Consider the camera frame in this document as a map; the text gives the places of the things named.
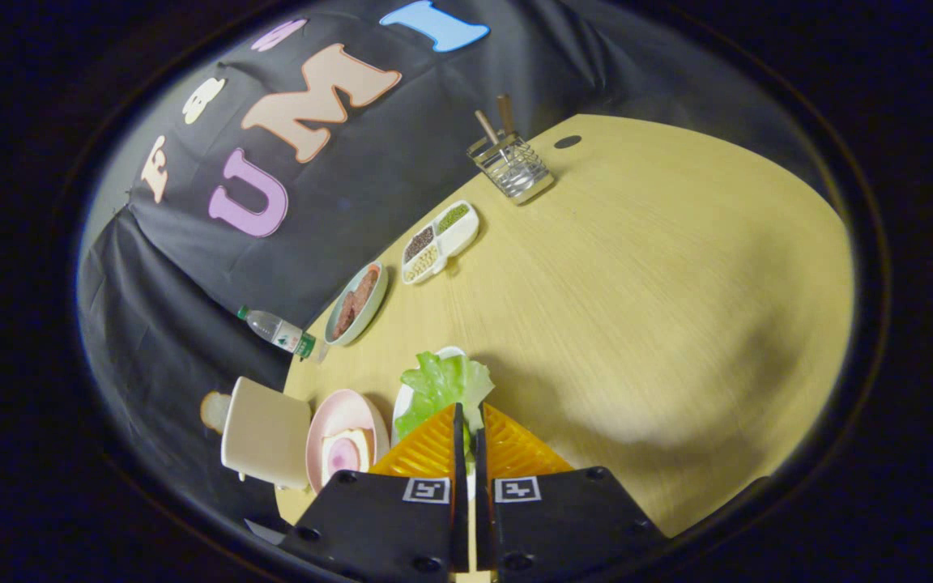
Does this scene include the clear water bottle green cap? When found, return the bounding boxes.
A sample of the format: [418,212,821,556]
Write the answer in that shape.
[237,305,317,360]

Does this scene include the pink ham slice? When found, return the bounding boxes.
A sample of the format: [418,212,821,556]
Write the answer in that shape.
[326,437,362,477]

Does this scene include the yellow beans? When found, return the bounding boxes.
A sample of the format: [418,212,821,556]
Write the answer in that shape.
[406,247,441,283]

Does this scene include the pale blue plate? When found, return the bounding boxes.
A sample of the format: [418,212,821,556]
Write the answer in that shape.
[324,261,389,347]

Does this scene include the black backdrop cloth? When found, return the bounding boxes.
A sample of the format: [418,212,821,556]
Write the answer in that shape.
[76,0,836,527]

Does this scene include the pink plate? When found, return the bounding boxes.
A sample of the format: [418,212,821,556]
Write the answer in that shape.
[306,389,390,493]

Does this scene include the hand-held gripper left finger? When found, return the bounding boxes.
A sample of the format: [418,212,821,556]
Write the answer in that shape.
[279,402,470,583]

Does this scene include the green lettuce leaf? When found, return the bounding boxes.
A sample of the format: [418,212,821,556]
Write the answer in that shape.
[394,351,496,454]

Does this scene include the plain bread slice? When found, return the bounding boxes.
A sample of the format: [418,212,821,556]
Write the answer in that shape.
[200,390,232,434]

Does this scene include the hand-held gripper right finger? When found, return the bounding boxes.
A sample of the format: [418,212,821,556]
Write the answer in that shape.
[475,402,670,583]

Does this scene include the dark red beans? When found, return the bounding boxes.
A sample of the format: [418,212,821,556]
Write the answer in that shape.
[404,227,436,264]

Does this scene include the small white plate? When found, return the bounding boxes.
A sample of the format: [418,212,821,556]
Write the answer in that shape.
[390,347,479,446]

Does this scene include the white toaster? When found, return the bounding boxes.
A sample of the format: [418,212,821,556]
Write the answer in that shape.
[220,377,313,491]

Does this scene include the white divided dish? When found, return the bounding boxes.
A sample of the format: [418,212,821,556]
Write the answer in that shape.
[400,200,481,286]

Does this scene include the clear utensil holder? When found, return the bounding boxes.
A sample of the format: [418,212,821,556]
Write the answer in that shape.
[467,131,555,205]

